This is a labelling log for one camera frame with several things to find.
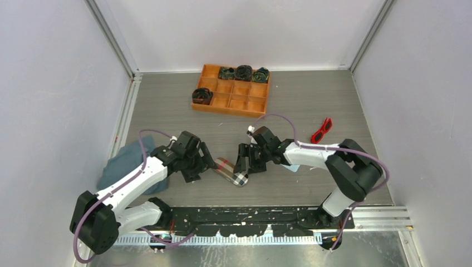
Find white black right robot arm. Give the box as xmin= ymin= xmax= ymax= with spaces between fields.
xmin=233 ymin=126 xmax=384 ymax=229

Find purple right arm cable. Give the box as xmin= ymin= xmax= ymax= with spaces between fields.
xmin=246 ymin=113 xmax=391 ymax=251

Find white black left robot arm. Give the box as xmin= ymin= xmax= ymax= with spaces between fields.
xmin=70 ymin=131 xmax=218 ymax=263

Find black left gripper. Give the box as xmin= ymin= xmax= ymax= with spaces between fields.
xmin=181 ymin=142 xmax=217 ymax=182

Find orange wooden divided tray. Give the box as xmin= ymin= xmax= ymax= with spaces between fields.
xmin=191 ymin=64 xmax=272 ymax=117

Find light blue cleaning cloth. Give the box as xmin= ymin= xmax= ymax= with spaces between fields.
xmin=282 ymin=165 xmax=300 ymax=172

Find red sunglasses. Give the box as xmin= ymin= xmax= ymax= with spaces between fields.
xmin=310 ymin=117 xmax=332 ymax=144

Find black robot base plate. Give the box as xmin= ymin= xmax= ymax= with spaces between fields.
xmin=146 ymin=206 xmax=354 ymax=237

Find rolled green patterned tie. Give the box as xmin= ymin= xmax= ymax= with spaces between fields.
xmin=251 ymin=67 xmax=270 ymax=83

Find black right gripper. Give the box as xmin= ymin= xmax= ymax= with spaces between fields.
xmin=233 ymin=143 xmax=271 ymax=175

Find rolled black brown tie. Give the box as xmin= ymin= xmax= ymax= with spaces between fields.
xmin=234 ymin=65 xmax=253 ymax=82

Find dark blue-grey cloth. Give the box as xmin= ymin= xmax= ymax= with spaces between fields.
xmin=96 ymin=135 xmax=170 ymax=195

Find rolled dark green tie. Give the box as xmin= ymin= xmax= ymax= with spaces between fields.
xmin=218 ymin=66 xmax=235 ymax=80

